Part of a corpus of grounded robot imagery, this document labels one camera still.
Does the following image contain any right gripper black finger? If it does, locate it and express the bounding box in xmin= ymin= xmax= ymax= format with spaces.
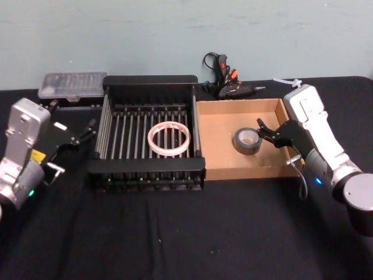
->
xmin=256 ymin=117 xmax=278 ymax=137
xmin=257 ymin=130 xmax=282 ymax=148

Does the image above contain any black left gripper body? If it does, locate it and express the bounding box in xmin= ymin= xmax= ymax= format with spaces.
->
xmin=30 ymin=120 xmax=80 ymax=167

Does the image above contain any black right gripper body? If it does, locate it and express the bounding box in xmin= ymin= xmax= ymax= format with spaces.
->
xmin=275 ymin=118 xmax=312 ymax=165

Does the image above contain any roll of silver tape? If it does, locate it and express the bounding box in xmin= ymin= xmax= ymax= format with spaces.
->
xmin=231 ymin=127 xmax=263 ymax=156

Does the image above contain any clear plastic case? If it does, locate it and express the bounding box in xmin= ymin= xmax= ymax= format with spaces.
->
xmin=37 ymin=72 xmax=108 ymax=105

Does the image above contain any small white three-armed plastic piece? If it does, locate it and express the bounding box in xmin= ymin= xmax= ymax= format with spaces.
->
xmin=272 ymin=76 xmax=304 ymax=89

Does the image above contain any shallow brown cardboard tray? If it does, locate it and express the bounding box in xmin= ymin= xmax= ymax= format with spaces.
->
xmin=196 ymin=97 xmax=305 ymax=182

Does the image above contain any black rack with steel bars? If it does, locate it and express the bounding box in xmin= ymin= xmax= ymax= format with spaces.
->
xmin=86 ymin=74 xmax=206 ymax=194

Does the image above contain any roll of white tape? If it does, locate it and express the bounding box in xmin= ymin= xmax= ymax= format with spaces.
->
xmin=146 ymin=122 xmax=192 ymax=156

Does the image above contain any black table cloth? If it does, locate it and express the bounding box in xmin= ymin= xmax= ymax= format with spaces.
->
xmin=0 ymin=76 xmax=373 ymax=280

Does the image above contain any right gripper thin dark cable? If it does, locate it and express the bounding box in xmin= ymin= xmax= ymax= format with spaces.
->
xmin=286 ymin=154 xmax=310 ymax=201

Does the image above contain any black corded tool red switch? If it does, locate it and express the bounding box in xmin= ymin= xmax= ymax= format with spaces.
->
xmin=201 ymin=52 xmax=267 ymax=102

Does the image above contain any plain pale wall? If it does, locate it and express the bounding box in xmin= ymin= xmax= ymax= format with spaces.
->
xmin=0 ymin=0 xmax=373 ymax=92

